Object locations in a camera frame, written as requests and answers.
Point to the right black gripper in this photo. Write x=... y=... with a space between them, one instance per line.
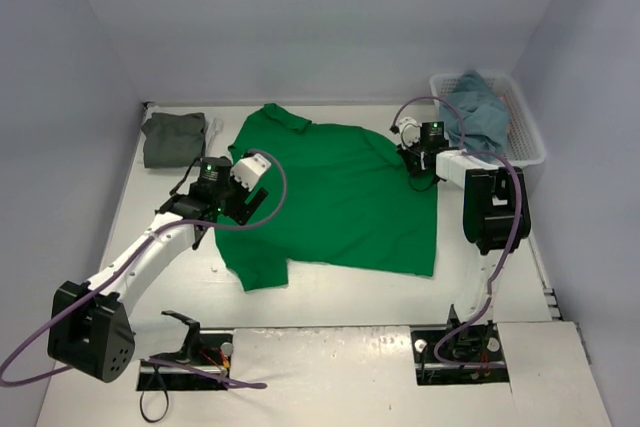
x=413 y=161

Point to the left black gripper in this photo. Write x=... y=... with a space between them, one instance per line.
x=245 y=204

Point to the grey green t shirt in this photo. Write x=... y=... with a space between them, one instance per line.
x=173 y=141

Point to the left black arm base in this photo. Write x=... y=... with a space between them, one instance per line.
x=197 y=359

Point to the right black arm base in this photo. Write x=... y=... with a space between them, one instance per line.
x=472 y=357

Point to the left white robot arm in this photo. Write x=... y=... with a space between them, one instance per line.
x=92 y=330

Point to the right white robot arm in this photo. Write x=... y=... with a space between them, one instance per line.
x=495 y=212

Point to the blue t shirt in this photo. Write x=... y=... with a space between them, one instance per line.
x=485 y=116

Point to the white laundry basket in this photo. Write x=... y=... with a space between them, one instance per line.
x=525 y=146

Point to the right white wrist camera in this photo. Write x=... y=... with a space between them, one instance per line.
x=409 y=132

